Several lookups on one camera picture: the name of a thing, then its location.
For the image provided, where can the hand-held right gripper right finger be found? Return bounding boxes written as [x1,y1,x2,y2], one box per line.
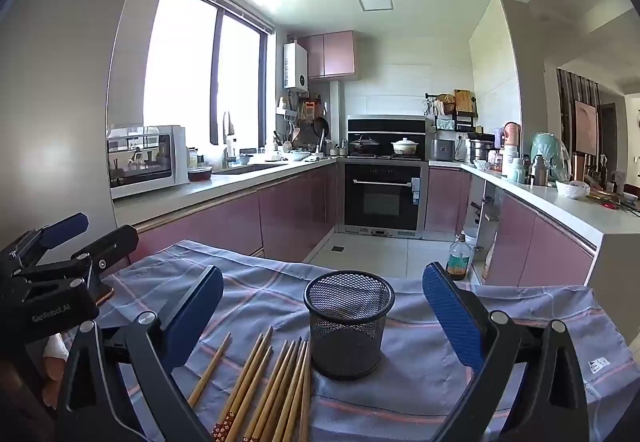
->
[422,262,591,442]

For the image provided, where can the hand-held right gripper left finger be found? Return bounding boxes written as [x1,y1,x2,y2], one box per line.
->
[54,265,224,442]

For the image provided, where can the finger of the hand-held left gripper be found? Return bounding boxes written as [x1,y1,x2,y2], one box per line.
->
[0,213,90,279]
[22,225,139,294]

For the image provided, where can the black mesh utensil holder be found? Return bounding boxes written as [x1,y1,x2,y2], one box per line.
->
[303,271,396,380]

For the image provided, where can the bunch of wooden chopsticks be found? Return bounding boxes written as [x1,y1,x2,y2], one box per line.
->
[187,326,313,442]

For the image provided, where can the person's left hand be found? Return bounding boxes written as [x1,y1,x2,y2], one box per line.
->
[40,334,71,418]

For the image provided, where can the cooking oil bottle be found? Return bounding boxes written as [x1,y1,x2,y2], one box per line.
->
[445,233,473,281]

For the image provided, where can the blue checked tablecloth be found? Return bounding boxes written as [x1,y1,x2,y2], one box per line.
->
[47,239,638,442]

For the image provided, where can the white toaster oven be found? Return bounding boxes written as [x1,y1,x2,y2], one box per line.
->
[106,125,190,199]

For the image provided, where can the pink base cabinets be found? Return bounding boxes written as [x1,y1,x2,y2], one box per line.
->
[117,162,341,268]
[425,166,598,288]

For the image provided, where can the black built-in oven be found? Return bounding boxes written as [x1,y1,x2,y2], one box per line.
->
[342,161,430,237]

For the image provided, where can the steel sink faucet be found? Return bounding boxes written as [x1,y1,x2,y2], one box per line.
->
[221,111,236,168]

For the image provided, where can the white bottle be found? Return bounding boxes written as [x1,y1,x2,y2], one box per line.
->
[502,145,521,178]

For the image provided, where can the steel cooking pot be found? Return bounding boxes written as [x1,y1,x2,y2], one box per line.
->
[468,138,496,163]

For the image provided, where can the white plastic bag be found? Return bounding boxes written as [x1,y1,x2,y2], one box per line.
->
[555,179,591,199]

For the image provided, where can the black pot with glass lid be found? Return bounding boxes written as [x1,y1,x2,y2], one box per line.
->
[348,134,383,155]

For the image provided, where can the pink kettle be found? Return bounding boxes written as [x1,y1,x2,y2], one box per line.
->
[501,122,522,158]

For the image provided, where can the large kitchen window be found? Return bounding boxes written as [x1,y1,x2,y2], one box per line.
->
[142,0,276,148]

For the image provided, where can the green fan in plastic cover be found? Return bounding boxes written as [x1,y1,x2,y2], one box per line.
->
[530,132,571,183]

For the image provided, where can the black cooker hood panel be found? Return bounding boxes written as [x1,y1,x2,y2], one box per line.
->
[346,115,430,160]

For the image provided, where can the black wall rack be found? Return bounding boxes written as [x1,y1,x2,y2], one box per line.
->
[425,92,478,133]

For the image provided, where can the white wall water heater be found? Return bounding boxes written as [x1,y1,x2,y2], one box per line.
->
[283,42,309,90]

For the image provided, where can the pink wall cabinet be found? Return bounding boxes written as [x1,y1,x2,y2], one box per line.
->
[297,31,357,80]

